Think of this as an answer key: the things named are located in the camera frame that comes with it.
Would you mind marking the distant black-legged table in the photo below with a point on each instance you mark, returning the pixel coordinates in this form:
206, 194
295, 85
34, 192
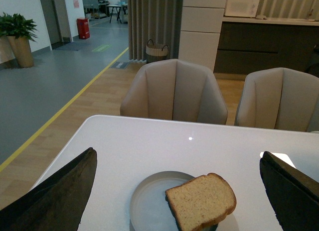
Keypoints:
120, 11

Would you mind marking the grey curtain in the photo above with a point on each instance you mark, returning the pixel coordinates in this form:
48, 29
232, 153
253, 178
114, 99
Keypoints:
159, 20

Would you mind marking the woven basket with handles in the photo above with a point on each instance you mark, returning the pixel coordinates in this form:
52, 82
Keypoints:
156, 52

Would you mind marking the beige chair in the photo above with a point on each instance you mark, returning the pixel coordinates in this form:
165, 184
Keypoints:
279, 98
175, 90

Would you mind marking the beige chair right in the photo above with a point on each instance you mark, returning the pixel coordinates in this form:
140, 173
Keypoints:
279, 98

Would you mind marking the white microwave oven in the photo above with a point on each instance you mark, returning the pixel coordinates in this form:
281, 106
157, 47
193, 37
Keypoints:
241, 8

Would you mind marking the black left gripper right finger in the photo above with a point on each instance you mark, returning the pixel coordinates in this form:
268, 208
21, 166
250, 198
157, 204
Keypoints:
293, 195

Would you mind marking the green potted plant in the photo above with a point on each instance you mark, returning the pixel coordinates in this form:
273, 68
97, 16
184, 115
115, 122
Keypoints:
19, 31

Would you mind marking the red cabinet box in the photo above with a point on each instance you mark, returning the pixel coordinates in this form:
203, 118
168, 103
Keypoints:
83, 28

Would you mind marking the white drawer cabinet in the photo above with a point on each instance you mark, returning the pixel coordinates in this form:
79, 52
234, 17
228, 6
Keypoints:
200, 31

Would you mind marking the dark kitchen counter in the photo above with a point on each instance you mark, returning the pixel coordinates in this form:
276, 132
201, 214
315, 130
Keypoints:
246, 47

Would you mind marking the grey round plate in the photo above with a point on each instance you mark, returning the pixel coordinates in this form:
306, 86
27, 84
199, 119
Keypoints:
149, 210

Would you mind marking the slice of brown bread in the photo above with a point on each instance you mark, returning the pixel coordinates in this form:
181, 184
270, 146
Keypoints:
201, 202

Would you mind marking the beige chair left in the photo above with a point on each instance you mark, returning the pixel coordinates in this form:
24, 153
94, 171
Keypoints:
175, 90

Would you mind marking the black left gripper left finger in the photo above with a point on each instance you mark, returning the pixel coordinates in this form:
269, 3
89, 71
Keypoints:
57, 203

